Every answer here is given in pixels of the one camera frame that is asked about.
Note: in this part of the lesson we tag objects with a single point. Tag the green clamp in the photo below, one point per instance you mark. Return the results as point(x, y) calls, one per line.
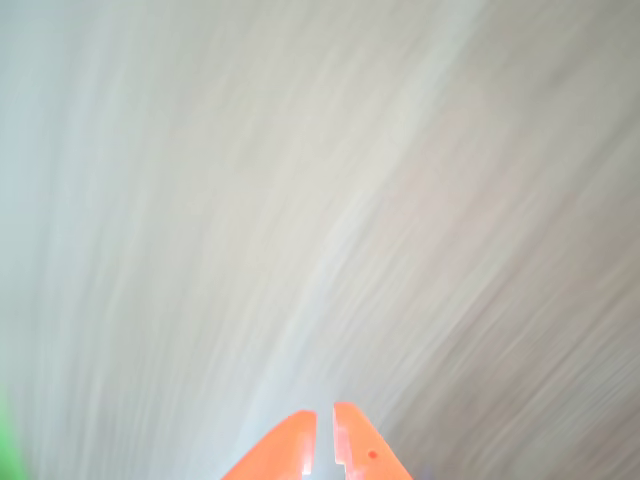
point(6, 440)

